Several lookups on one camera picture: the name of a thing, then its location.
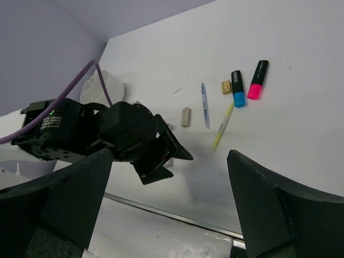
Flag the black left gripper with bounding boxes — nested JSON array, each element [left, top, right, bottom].
[[99, 102, 194, 184]]

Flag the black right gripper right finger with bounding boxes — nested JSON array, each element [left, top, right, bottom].
[[227, 150, 343, 257]]

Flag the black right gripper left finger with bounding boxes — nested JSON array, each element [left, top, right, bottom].
[[1, 149, 113, 257]]

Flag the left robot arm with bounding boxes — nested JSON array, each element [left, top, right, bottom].
[[1, 98, 192, 185]]

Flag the white staple box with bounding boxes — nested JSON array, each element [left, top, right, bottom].
[[163, 158, 174, 168]]

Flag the beige long eraser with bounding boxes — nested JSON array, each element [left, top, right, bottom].
[[181, 107, 191, 127]]

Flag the yellow clear pen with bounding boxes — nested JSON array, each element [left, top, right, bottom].
[[211, 102, 234, 153]]

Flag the blue clear pen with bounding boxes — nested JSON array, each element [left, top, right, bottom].
[[201, 83, 210, 129]]

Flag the small tan eraser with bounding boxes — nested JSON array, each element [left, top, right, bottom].
[[221, 80, 232, 95]]

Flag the white round container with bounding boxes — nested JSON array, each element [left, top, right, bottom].
[[80, 70, 125, 107]]

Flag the blue capped black highlighter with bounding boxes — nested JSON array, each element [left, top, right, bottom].
[[231, 70, 246, 108]]

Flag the pink capped black highlighter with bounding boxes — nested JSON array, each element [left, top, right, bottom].
[[247, 60, 269, 100]]

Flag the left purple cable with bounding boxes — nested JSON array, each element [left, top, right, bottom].
[[0, 59, 113, 146]]

